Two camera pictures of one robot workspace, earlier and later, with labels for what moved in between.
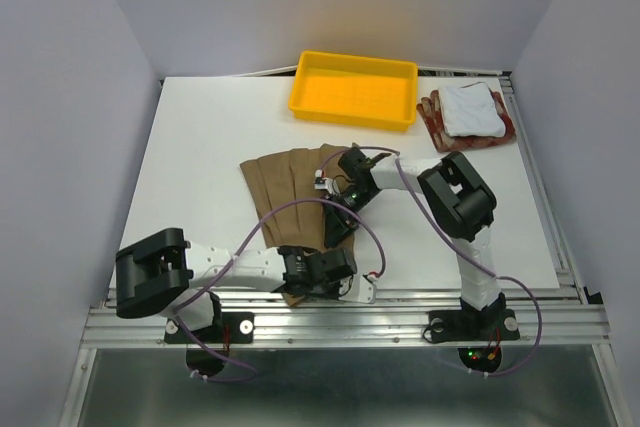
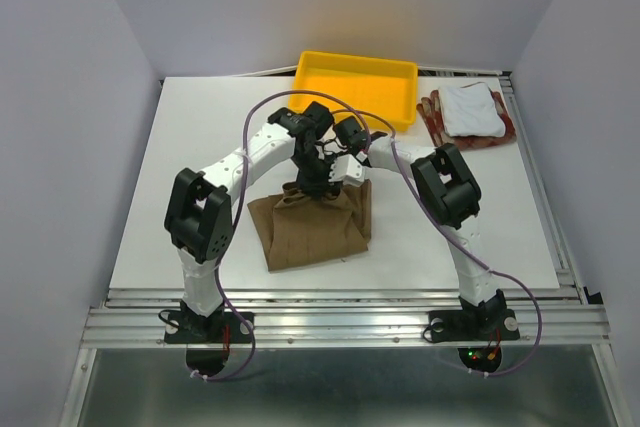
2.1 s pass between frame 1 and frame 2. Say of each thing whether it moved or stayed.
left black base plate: stayed
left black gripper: moved
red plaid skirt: stayed
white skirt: stayed
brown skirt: moved
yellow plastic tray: stayed
